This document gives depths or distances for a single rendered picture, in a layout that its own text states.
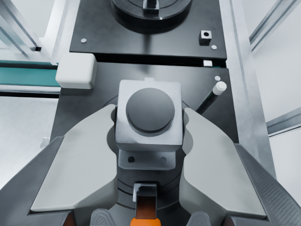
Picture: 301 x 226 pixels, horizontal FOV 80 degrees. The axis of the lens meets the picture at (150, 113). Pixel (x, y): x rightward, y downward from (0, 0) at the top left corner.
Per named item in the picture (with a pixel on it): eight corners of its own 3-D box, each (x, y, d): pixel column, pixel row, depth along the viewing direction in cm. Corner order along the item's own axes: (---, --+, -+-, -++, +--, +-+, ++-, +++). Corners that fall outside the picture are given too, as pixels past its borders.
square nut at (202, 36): (209, 43, 28) (212, 38, 27) (199, 42, 28) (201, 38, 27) (208, 35, 29) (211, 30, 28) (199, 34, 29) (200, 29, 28)
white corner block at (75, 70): (96, 95, 27) (89, 81, 23) (66, 94, 27) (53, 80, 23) (101, 68, 28) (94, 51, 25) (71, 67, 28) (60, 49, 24)
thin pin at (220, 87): (196, 122, 22) (227, 90, 14) (189, 122, 22) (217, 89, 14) (195, 116, 22) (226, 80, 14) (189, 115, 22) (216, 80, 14)
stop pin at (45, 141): (62, 152, 26) (48, 148, 22) (53, 152, 26) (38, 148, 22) (63, 143, 27) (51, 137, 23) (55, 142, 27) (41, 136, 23)
